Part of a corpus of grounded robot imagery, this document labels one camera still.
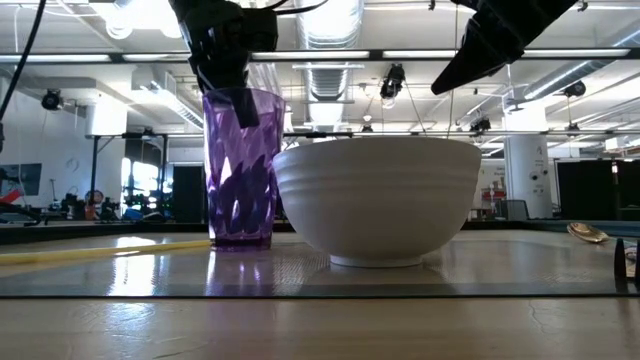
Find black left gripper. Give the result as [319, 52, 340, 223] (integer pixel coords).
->
[168, 0, 279, 130]

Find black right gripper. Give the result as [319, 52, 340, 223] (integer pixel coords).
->
[430, 0, 579, 96]

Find purple faceted plastic cup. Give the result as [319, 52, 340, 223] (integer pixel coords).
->
[201, 87, 286, 252]

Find white ribbed bowl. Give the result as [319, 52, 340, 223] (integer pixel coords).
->
[272, 136, 483, 269]

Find gold spoon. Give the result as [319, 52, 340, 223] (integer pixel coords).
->
[566, 222, 611, 245]

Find yellow straw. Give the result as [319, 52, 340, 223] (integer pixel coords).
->
[0, 239, 214, 266]

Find black partition panels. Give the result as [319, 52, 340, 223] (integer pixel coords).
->
[172, 164, 209, 224]
[556, 159, 640, 222]

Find white round column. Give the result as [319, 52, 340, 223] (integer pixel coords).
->
[503, 107, 554, 220]

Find grey office chair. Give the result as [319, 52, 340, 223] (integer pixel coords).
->
[497, 199, 530, 222]

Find grey table mat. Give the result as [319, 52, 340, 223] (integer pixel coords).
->
[0, 229, 640, 300]

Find red and black machine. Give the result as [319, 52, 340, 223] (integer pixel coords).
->
[0, 188, 44, 226]

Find black hanging overhead camera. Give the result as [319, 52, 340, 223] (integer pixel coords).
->
[378, 63, 407, 100]

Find silver ceiling air duct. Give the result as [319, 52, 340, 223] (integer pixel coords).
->
[294, 0, 366, 132]

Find black overhead frame bar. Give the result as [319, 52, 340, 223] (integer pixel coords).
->
[0, 48, 640, 64]

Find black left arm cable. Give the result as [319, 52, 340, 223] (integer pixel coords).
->
[0, 0, 48, 154]

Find black table edge rail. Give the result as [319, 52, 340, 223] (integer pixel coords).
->
[0, 218, 640, 246]

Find dark wall screen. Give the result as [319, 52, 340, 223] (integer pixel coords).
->
[0, 162, 43, 197]

